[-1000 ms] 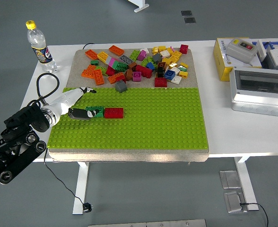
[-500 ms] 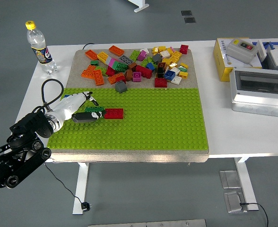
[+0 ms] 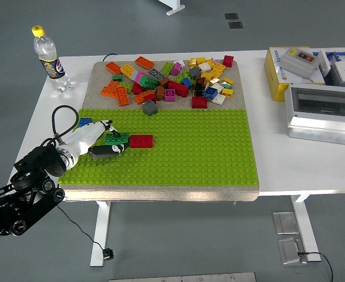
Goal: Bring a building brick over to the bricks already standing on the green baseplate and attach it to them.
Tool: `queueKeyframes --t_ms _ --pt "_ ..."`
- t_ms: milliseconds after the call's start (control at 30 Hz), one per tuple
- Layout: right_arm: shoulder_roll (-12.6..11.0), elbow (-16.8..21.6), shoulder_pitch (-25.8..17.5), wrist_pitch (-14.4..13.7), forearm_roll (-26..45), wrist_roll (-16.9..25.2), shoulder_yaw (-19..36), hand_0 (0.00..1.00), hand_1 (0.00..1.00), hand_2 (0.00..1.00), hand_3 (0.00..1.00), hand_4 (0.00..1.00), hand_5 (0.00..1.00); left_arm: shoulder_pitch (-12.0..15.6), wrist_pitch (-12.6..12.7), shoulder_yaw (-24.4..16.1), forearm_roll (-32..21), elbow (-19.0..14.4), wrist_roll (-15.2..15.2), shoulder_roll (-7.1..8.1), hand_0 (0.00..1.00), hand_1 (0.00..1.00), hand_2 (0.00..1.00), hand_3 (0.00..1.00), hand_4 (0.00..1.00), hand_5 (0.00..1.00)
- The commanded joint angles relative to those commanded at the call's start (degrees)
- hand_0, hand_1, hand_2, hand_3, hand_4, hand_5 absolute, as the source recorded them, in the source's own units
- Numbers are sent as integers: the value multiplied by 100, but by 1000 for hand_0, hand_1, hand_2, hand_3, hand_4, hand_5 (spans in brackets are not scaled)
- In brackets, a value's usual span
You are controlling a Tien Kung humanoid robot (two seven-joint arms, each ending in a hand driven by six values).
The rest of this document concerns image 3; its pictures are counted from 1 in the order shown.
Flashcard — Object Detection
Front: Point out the grey push-button switch box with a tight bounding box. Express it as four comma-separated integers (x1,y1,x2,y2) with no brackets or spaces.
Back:
280,46,322,80

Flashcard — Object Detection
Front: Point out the white furniture foot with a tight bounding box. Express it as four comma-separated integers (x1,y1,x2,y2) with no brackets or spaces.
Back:
159,0,187,16

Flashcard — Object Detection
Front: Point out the multicoloured brick stack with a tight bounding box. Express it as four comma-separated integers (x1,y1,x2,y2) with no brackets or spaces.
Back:
130,69,160,90

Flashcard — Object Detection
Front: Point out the green two-by-four building brick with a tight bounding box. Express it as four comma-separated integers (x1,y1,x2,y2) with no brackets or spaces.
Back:
104,132,131,146

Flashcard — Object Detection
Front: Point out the dark red building brick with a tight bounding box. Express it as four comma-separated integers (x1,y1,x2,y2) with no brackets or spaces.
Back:
191,96,208,109

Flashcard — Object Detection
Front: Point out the clear plastic bottle yellow cap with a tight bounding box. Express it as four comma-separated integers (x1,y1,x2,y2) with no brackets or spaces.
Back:
31,25,72,93

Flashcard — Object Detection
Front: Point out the grey two-by-four building brick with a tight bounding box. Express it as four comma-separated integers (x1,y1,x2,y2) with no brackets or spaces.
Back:
147,68,165,80

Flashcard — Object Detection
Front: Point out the black plug with cord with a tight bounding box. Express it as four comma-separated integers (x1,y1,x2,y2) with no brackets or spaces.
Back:
56,204,116,261

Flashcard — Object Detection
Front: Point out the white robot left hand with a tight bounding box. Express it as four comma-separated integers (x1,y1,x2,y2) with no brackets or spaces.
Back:
62,119,130,160

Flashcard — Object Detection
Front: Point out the long metal floor strip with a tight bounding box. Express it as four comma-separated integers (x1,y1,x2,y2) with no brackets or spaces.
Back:
109,272,257,282

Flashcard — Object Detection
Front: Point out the black cable with connector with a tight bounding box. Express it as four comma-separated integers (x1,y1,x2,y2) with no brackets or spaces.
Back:
297,251,334,282

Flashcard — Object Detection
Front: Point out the metal floor plate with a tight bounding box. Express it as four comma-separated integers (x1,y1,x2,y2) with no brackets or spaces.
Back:
272,211,300,235
278,237,304,266

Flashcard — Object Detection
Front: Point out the orange building brick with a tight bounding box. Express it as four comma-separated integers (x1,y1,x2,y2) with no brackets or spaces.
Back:
105,61,123,75
114,86,131,107
134,56,155,71
133,90,150,106
100,80,121,98

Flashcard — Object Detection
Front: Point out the red two-by-four building brick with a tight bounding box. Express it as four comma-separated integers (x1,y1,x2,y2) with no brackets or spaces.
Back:
128,134,154,149

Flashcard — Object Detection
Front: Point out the white switch panel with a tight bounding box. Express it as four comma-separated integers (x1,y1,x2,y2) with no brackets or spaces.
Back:
318,48,339,76

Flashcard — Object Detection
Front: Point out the white enclosure with dark window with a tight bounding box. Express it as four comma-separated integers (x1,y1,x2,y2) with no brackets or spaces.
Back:
284,82,345,147

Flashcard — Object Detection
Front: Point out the grey sloped building brick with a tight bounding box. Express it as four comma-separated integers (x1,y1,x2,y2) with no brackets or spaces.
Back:
142,99,158,116

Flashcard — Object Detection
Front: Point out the yellow cardboard box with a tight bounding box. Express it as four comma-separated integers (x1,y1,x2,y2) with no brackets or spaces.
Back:
263,46,327,102

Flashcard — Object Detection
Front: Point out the green studded baseplate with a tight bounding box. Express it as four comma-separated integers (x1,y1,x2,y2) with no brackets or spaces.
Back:
57,108,260,186

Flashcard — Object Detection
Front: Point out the white table leg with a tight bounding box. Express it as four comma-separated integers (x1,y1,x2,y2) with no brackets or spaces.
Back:
90,200,112,267
290,194,322,263

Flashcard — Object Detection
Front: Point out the red long building brick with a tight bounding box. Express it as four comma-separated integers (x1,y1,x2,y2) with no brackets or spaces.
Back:
168,80,190,98

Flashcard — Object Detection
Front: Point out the yellow two-by-four building brick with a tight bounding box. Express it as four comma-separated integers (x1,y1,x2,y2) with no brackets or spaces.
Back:
120,63,136,79

